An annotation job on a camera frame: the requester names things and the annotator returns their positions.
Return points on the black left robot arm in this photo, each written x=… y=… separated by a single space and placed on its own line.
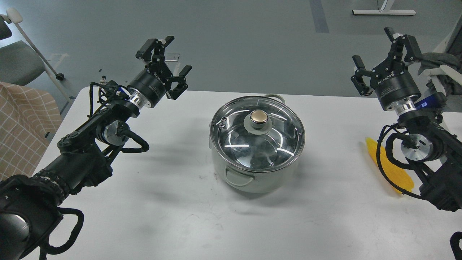
x=31 y=212

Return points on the glass pot lid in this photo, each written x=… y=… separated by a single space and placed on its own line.
x=257 y=134

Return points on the beige checkered cloth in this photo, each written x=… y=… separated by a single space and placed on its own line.
x=26 y=116

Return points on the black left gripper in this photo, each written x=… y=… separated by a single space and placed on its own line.
x=156 y=79

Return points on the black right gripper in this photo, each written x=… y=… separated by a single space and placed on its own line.
x=394 y=82

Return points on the white chair with grey cloth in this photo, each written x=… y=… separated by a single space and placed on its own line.
x=442 y=76

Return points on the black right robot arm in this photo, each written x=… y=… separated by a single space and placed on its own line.
x=417 y=141

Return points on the pale green steel pot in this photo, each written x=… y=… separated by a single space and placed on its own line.
x=255 y=183

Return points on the grey office chair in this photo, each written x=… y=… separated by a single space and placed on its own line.
x=21 y=62

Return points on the white desk leg base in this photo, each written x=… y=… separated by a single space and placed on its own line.
x=385 y=9

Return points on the yellow corn cob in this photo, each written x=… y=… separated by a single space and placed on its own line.
x=397 y=175

